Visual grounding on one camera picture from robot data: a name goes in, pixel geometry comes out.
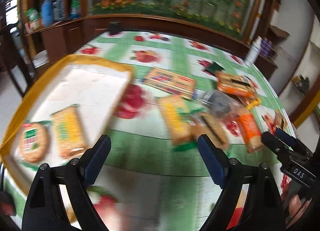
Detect round biscuit pack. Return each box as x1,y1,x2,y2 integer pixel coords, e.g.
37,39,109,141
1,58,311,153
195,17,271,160
18,120,51,164

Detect orange cracker pack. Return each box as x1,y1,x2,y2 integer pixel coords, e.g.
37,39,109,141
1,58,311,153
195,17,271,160
235,108,264,153

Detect person's right hand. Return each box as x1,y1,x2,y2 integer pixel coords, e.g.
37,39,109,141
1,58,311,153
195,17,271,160
281,181,312,228

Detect orange snack bag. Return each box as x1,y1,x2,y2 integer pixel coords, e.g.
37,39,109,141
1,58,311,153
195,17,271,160
215,72,261,110

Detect flat red-striped snack box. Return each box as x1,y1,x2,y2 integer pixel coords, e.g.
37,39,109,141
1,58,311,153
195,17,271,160
143,68,196,100

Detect blue jug on shelf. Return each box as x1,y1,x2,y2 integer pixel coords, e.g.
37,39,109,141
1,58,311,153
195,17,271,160
41,0,54,26

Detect brown-striped cracker pack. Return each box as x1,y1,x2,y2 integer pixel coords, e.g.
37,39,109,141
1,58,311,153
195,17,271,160
191,112,229,150

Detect purple bottles on shelf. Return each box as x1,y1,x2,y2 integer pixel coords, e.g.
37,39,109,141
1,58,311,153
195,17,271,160
260,38,272,58

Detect dark green snack packet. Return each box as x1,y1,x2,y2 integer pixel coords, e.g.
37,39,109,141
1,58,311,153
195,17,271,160
204,62,225,76

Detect green-white box on shelf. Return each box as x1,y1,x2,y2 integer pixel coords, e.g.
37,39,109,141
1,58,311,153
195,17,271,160
27,7,42,31

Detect fruit-pattern green tablecloth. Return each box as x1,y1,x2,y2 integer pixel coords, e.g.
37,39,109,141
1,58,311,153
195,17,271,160
2,30,297,231

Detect black cup on table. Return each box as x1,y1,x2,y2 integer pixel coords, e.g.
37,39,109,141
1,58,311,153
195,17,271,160
108,21,122,36

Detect yellow cracker pack in tray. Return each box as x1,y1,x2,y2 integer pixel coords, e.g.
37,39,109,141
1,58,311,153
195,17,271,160
50,105,88,159

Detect yellow-rimmed white tray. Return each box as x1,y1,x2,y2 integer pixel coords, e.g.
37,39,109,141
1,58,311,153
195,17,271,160
1,54,133,194

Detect white spray bottle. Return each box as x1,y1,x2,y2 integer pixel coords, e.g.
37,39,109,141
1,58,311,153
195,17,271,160
244,36,262,67

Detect yellow cracker pack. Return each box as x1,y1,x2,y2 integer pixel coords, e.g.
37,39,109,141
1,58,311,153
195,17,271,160
50,105,88,159
157,95,192,146

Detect wooden cabinet with floral glass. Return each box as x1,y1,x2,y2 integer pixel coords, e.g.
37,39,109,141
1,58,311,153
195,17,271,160
17,0,276,60

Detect clear plastic snack bag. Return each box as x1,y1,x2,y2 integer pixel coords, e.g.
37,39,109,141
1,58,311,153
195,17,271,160
201,90,243,119

